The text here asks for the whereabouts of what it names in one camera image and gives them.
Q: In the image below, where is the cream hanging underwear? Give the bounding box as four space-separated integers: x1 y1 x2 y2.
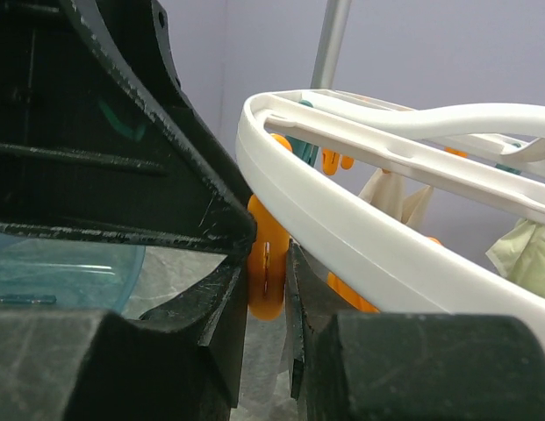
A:
486 219 545 298

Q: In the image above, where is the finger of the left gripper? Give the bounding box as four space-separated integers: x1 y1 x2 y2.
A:
0 1 255 258

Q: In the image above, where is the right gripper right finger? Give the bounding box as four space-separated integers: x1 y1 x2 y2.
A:
285 243 545 420

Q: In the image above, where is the teal plastic basin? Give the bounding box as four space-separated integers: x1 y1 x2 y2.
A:
0 234 146 313

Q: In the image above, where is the orange front clip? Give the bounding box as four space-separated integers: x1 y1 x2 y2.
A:
247 195 290 321

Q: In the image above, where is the silver white drying rack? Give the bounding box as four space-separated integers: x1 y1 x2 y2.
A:
311 0 352 89

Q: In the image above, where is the grey beige hanging underwear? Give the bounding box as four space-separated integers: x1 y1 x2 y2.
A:
358 168 434 231

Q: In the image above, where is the white oval clip hanger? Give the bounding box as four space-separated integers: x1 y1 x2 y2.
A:
236 89 545 351

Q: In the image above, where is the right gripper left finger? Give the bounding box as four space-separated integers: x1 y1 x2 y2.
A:
0 256 247 420

